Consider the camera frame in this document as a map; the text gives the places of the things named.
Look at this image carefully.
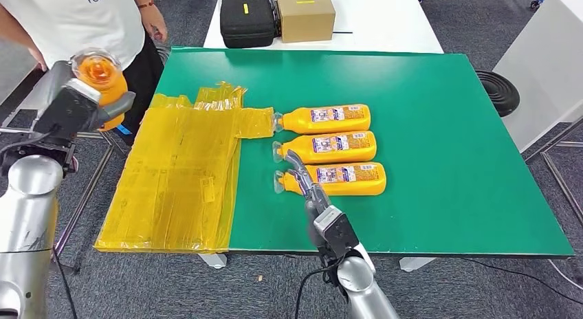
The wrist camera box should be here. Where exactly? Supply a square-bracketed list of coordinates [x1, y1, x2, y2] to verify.
[313, 205, 361, 259]
[34, 78, 102, 140]

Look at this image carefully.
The white floor cable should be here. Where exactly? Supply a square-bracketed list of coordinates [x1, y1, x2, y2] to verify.
[546, 258, 583, 292]

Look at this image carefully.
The black ribbed round stool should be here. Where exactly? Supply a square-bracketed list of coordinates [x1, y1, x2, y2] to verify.
[474, 69, 520, 118]
[155, 43, 172, 65]

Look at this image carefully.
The black hard case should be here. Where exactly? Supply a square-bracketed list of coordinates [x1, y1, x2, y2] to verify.
[219, 0, 278, 50]

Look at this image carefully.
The brown cardboard box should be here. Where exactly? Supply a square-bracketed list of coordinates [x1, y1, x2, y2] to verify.
[276, 0, 336, 44]

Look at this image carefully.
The white table foot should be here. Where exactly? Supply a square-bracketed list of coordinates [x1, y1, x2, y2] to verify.
[399, 257, 438, 273]
[198, 253, 228, 270]

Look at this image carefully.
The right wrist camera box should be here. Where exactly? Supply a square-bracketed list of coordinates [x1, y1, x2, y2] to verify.
[313, 205, 361, 259]

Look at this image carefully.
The person's right hand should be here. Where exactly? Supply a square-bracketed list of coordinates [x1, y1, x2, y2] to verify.
[27, 45, 49, 73]

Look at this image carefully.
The white table with metal legs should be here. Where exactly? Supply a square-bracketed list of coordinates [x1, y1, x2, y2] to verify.
[492, 0, 583, 227]

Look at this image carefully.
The person's left hand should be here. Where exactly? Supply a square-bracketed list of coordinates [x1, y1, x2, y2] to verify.
[141, 5, 168, 43]

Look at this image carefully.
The orange detergent bottle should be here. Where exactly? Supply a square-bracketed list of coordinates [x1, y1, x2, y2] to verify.
[273, 162, 387, 197]
[272, 103, 372, 135]
[272, 130, 377, 165]
[70, 47, 129, 132]

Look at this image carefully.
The black floor cable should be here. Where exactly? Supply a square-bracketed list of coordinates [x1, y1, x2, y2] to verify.
[460, 257, 583, 305]

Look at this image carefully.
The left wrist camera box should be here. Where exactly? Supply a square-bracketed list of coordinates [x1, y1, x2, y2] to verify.
[34, 78, 102, 140]

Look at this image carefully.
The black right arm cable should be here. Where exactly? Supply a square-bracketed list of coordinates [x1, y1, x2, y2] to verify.
[294, 257, 347, 319]

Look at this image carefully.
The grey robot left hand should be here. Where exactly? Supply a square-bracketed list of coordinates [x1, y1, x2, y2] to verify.
[43, 59, 137, 130]

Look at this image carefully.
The yellow plastic sheet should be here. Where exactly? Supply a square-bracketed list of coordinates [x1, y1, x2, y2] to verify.
[94, 81, 276, 254]

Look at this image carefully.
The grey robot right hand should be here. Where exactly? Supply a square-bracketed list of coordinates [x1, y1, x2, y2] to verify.
[284, 149, 331, 246]

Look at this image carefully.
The person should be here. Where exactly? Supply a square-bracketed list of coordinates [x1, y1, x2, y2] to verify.
[0, 0, 168, 147]

